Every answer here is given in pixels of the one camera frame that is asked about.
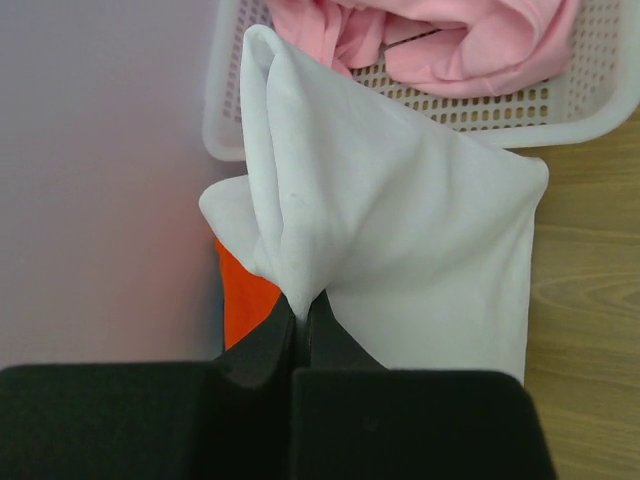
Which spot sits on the folded orange t shirt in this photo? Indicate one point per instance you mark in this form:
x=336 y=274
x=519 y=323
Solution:
x=247 y=299

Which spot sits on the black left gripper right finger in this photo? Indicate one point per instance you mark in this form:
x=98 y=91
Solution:
x=351 y=418

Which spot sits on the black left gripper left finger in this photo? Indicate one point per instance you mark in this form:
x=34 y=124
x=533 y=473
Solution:
x=220 y=419

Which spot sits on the pink t shirt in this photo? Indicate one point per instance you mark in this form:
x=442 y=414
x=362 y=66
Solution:
x=446 y=48

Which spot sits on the white plastic laundry basket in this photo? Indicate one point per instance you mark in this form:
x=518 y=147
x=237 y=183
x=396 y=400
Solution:
x=598 y=92

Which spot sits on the white t shirt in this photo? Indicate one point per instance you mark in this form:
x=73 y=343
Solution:
x=421 y=237

